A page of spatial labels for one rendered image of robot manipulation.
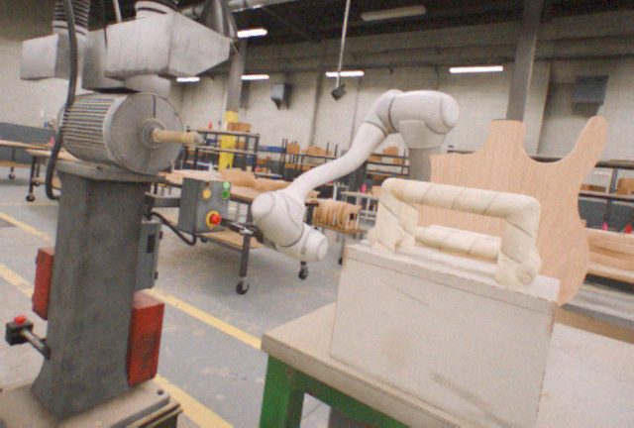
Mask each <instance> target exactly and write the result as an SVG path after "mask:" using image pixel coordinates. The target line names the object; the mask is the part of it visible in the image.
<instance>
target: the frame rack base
mask: <svg viewBox="0 0 634 428"><path fill-rule="evenodd" d="M371 249H372V245H368V244H364V243H358V244H353V245H347V246H345V247H344V253H343V260H342V267H341V274H340V281H339V288H338V295H337V302H336V309H335V315H334V329H333V336H332V343H331V350H330V357H331V358H333V359H334V360H336V361H338V362H340V363H342V364H344V365H347V366H349V367H351V368H353V369H355V370H357V371H359V372H361V373H363V374H365V375H369V376H371V377H373V378H375V379H379V380H381V381H383V382H385V383H388V384H390V385H392V386H394V387H396V388H398V389H400V390H402V391H404V392H406V393H408V394H410V395H412V396H414V397H416V398H418V399H420V400H422V401H424V402H426V403H429V404H431V405H433V406H435V407H437V408H439V409H441V410H443V411H445V412H447V413H450V414H452V415H454V416H456V417H458V418H460V419H462V420H464V421H466V422H468V423H471V424H473V425H474V426H476V427H478V428H536V427H537V421H538V415H539V410H540V404H541V398H542V393H543V387H544V381H545V375H546V371H547V365H548V360H549V354H550V349H551V343H552V332H553V326H554V320H555V314H556V309H557V303H558V294H559V284H560V281H559V280H558V279H554V278H551V277H547V276H542V275H539V274H538V275H537V277H536V279H535V280H534V281H533V282H531V283H529V284H525V285H524V288H523V289H514V288H509V287H505V286H502V285H499V284H497V283H495V282H494V278H495V272H496V266H497V265H493V264H489V263H486V262H482V261H477V260H473V259H469V258H465V257H460V256H456V255H452V254H448V253H443V252H439V251H435V250H430V249H426V248H422V247H418V246H413V249H403V248H399V247H396V246H395V248H394V254H393V255H385V254H380V253H376V252H374V251H372V250H371Z"/></svg>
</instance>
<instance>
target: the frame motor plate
mask: <svg viewBox="0 0 634 428"><path fill-rule="evenodd" d="M54 169H58V170H62V171H65V172H69V173H73V174H77V175H81V176H85V177H89V178H93V179H100V180H118V181H136V182H155V183H166V175H165V174H160V173H159V174H144V173H131V172H118V171H110V170H106V169H103V167H102V166H97V167H93V166H89V165H84V164H79V163H75V162H74V160H61V159H60V158H57V160H56V163H55V167H54Z"/></svg>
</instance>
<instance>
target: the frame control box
mask: <svg viewBox="0 0 634 428"><path fill-rule="evenodd" d="M205 180H209V181H210V182H211V185H210V187H208V188H205V187H204V181H205ZM225 181H228V180H223V179H217V178H206V177H192V176H184V177H183V178H182V183H181V191H180V200H179V208H178V217H177V225H176V229H177V230H179V231H185V232H189V233H191V236H192V242H191V241H189V240H188V239H187V238H185V237H184V236H183V235H182V234H181V233H180V232H179V231H177V230H176V229H175V227H174V226H173V225H172V224H171V223H170V222H169V221H168V220H167V219H166V218H164V217H163V216H162V215H161V214H159V213H158V212H156V211H154V212H151V213H150V214H149V216H148V217H147V219H145V220H144V221H145V222H152V220H153V218H152V217H153V216H154V215H155V216H157V217H158V218H160V219H161V220H162V221H163V223H164V224H165V225H166V226H167V227H168V228H169V229H170V230H171V231H174V232H175V234H176V235H177V236H178V237H179V238H180V239H181V240H182V241H183V242H184V243H185V244H187V245H189V246H193V245H195V244H196V241H197V235H198V234H199V233H208V232H220V231H226V228H225V227H221V226H220V223H221V221H220V223H219V225H217V226H214V225H212V223H211V217H213V216H214V215H219V216H220V217H221V218H226V219H228V211H229V203H230V195H231V187H232V182H231V181H228V182H229V187H228V188H227V189H225V188H224V187H223V183H224V182H225ZM206 189H207V190H209V191H210V196H209V197H208V198H205V197H204V196H203V192H204V191H205V190H206ZM225 190H227V191H228V192H229V196H228V197H227V198H224V197H223V192H224V191H225Z"/></svg>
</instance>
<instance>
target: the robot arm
mask: <svg viewBox="0 0 634 428"><path fill-rule="evenodd" d="M459 115H460V110H459V105H458V103H457V101H456V100H455V99H454V98H453V97H452V96H450V95H448V94H446V93H443V92H439V91H433V90H419V91H410V92H406V93H403V92H402V91H400V90H397V89H392V90H389V91H387V92H385V93H384V94H382V95H381V96H380V97H379V98H378V99H377V100H376V101H375V102H374V104H373V105H372V106H371V108H370V109H369V111H368V112H367V114H366V116H365V118H364V120H363V122H362V124H361V125H360V128H359V130H358V133H357V135H356V137H355V140H354V142H353V144H352V146H351V148H350V149H349V151H348V152H347V153H346V154H345V155H344V156H343V157H341V158H337V159H335V160H332V161H329V162H327V163H325V164H322V165H320V166H317V167H315V168H313V169H310V170H308V171H306V172H304V173H303V174H301V175H300V176H299V177H297V178H296V179H295V180H294V181H293V182H292V183H291V184H290V185H289V186H288V187H287V188H285V189H283V190H277V191H276V192H272V191H270V192H263V193H262V194H260V195H259V196H258V197H257V198H256V200H255V201H254V203H253V206H252V214H253V218H254V220H255V222H256V224H257V225H256V224H251V223H246V222H243V223H241V222H238V221H235V220H230V219H226V218H221V223H220V226H221V227H225V228H228V229H229V230H232V231H235V232H237V233H239V234H241V235H242V236H243V235H245V234H247V235H251V236H252V237H256V238H257V241H258V242H259V243H260V244H263V245H265V246H266V247H267V248H268V249H272V250H275V251H278V252H281V253H283V254H285V255H286V256H288V257H290V258H293V259H296V260H299V261H303V262H320V261H322V260H323V258H324V257H325V256H326V254H327V251H328V239H327V237H326V236H324V235H323V234H322V233H321V232H319V231H317V230H315V229H312V227H311V226H309V225H307V224H304V223H303V216H304V213H305V211H306V209H305V206H304V202H305V199H306V197H307V195H308V194H309V192H310V191H311V190H312V189H313V188H315V187H317V186H319V185H321V184H324V183H326V182H329V181H331V180H333V179H335V178H338V177H340V176H343V175H345V174H347V173H350V172H351V171H353V170H355V169H356V168H357V167H358V166H360V165H361V164H362V163H363V162H364V161H365V160H366V159H367V158H368V156H370V155H371V154H372V153H373V152H374V151H375V150H376V149H377V148H378V147H379V146H380V145H381V144H382V143H383V142H384V140H385V139H386V138H387V137H388V136H389V134H390V135H393V134H398V133H400V134H401V136H402V138H403V140H404V144H405V145H406V147H407V148H408V149H409V159H410V180H415V181H422V182H429V181H430V176H431V164H430V159H429V155H435V154H439V153H440V147H441V146H442V145H443V143H444V141H445V137H446V135H447V133H449V132H450V131H451V130H453V129H454V127H455V126H456V125H457V122H458V119H459Z"/></svg>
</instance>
